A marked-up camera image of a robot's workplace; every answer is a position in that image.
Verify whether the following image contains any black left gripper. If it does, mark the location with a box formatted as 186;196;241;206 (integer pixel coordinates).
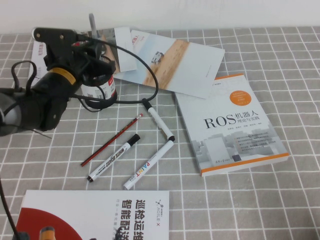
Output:
33;26;106;76

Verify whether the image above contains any white paint marker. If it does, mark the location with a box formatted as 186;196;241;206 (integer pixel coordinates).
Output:
122;140;175;191

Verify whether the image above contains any black base cable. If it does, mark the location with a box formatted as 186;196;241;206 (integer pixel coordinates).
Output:
0;174;20;240

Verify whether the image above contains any white pen black cap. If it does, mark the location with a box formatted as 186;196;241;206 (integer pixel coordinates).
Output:
141;98;176;143

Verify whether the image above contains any long black camera cable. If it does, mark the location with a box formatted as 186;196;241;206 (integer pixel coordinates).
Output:
71;34;160;113

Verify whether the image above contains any red black striped pencil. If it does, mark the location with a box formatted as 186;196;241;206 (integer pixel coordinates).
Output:
80;113;144;167

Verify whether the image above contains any silver clear pen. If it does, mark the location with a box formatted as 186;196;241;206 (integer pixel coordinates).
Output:
88;13;98;40

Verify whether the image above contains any desert car brochure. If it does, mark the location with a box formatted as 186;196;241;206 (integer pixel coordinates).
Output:
115;30;225;100

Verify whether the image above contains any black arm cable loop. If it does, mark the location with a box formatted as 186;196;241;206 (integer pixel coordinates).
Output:
10;60;36;93

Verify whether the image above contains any grey checked tablecloth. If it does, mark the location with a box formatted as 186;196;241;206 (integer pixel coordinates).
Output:
0;25;320;240

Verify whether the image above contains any white board marker black cap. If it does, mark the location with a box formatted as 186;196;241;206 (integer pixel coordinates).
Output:
86;133;141;183

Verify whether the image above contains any red white AgileX brochure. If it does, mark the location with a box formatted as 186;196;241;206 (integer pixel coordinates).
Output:
11;189;171;240

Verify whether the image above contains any ROS robot book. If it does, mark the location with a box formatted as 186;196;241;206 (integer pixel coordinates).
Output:
174;73;290;178

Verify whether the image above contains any office photo brochure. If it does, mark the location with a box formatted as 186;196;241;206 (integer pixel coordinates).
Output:
27;27;139;88

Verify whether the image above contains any black mesh pen holder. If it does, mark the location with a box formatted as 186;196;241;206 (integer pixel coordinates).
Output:
81;55;119;110

